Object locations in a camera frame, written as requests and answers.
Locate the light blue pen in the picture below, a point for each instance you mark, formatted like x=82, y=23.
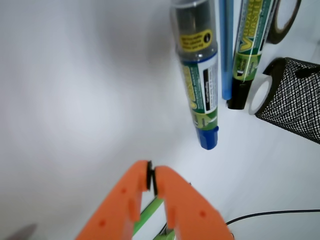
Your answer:
x=226, y=20

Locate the blue whiteboard marker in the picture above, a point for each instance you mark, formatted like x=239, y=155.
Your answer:
x=194, y=29

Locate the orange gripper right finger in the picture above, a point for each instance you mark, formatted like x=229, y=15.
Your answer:
x=188, y=213

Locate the black whiteboard marker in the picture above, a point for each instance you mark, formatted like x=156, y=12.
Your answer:
x=254, y=24

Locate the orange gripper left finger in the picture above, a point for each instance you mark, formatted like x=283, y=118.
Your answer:
x=114, y=219

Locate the black mesh pen holder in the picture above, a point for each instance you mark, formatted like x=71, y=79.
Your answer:
x=293, y=101

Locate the dark tape roll far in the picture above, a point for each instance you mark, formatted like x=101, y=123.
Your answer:
x=284, y=15

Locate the black electrical tape roll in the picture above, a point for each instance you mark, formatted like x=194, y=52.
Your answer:
x=262, y=90

